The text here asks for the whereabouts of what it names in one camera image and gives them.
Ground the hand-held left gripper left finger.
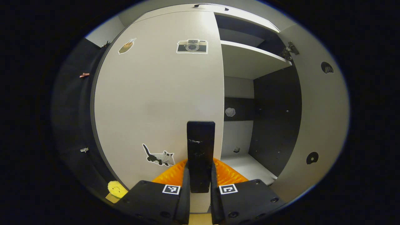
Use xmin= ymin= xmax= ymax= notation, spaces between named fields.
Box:
xmin=120 ymin=159 xmax=191 ymax=225

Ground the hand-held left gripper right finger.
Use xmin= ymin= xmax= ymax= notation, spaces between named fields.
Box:
xmin=210 ymin=158 xmax=286 ymax=225

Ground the black door handle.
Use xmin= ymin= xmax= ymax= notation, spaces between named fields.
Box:
xmin=187 ymin=121 xmax=216 ymax=193

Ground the grey double-door shoe cabinet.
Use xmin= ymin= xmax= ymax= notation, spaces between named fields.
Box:
xmin=91 ymin=2 xmax=302 ymax=213

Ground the cabinet door with camera sticker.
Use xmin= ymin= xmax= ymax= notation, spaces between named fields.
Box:
xmin=94 ymin=11 xmax=225 ymax=213

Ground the cabinet door with headphone sticker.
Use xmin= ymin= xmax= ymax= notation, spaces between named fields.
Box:
xmin=269 ymin=23 xmax=350 ymax=204

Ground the grey cabinet shelf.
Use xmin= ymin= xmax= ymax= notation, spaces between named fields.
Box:
xmin=220 ymin=40 xmax=293 ymax=80

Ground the metal door hinge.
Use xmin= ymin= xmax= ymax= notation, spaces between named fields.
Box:
xmin=281 ymin=41 xmax=300 ymax=61

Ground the grey cabinet drawer front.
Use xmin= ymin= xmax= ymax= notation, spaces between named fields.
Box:
xmin=120 ymin=2 xmax=281 ymax=33

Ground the yellow plush toy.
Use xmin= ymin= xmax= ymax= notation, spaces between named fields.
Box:
xmin=107 ymin=181 xmax=128 ymax=199

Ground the black backdrop cloth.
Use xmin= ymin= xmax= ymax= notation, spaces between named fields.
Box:
xmin=52 ymin=37 xmax=125 ymax=200

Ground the thin black drawer handle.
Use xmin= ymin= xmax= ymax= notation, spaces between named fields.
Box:
xmin=194 ymin=3 xmax=230 ymax=11

